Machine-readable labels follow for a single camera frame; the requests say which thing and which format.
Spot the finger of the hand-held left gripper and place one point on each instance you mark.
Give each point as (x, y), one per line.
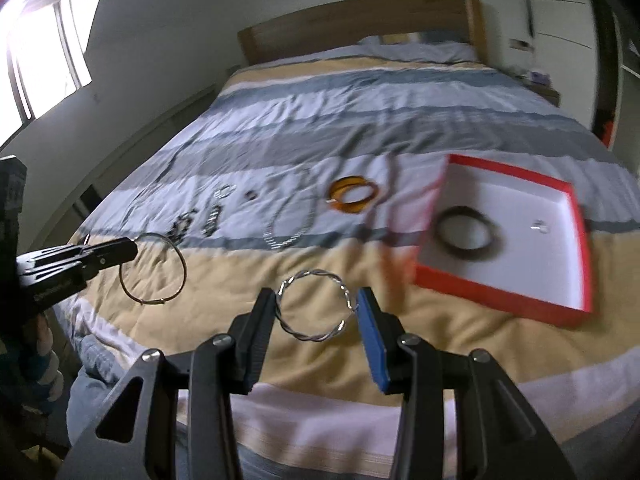
(55, 287)
(107, 252)

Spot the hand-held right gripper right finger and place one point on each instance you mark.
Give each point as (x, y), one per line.
(372, 345)

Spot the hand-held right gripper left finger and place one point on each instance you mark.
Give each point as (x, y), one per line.
(261, 340)

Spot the twisted silver bangle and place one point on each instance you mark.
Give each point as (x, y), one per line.
(344, 292)

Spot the thin bronze bangle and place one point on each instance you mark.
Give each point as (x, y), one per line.
(182, 265)

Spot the amber bangle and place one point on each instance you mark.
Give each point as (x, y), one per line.
(345, 205)

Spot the red cardboard box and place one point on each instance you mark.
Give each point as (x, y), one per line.
(520, 270)

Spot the window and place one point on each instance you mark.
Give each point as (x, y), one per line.
(45, 45)

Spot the striped duvet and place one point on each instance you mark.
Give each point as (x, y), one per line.
(310, 110)

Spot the wooden nightstand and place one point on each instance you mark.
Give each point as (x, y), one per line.
(545, 92)

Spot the striped pillow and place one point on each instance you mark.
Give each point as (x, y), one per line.
(425, 37)

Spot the purple box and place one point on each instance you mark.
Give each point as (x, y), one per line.
(539, 78)

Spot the red item in wardrobe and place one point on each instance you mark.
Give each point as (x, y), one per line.
(608, 135)

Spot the wooden headboard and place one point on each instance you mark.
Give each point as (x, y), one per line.
(350, 22)

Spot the white wardrobe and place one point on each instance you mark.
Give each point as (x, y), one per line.
(560, 10)

